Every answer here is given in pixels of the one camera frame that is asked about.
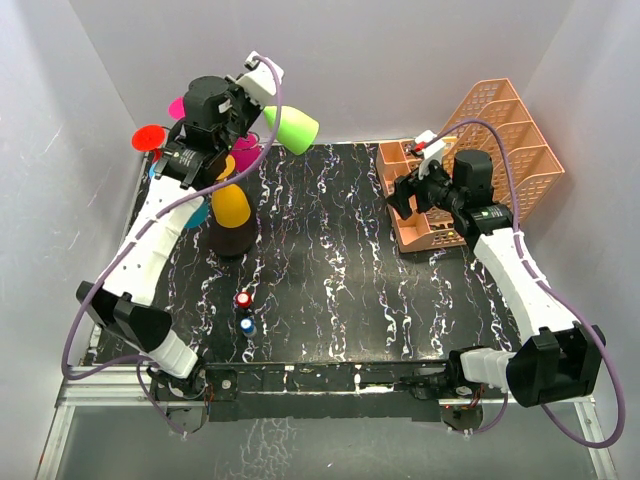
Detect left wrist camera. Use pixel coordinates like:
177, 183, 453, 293
235, 51, 276, 107

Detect green wine glass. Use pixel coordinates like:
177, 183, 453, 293
263, 106, 320, 155

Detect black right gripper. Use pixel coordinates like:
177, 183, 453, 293
386, 155, 464, 220

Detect pink wine glass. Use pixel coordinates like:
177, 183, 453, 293
168, 96, 186, 120
230, 132, 262, 173

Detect blue wine glass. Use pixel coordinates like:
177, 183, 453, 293
148, 161, 209, 230

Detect copper wire wine glass rack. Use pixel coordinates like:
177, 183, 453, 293
154, 119, 259, 259

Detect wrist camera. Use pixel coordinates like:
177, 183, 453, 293
235, 51, 276, 107
408, 130, 446, 179

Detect peach plastic file organizer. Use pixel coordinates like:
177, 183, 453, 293
376, 78, 564, 224

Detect orange wine glass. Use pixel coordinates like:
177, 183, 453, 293
211, 183, 251, 229

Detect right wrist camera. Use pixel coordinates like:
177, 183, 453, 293
408, 130, 446, 179

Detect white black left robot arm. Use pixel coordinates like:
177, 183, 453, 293
76, 73, 282, 399

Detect red wine glass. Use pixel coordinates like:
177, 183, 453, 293
131, 124, 167, 163

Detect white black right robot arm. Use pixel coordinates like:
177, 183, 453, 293
387, 149, 604, 407

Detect aluminium base frame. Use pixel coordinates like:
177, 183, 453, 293
37, 362, 617, 479

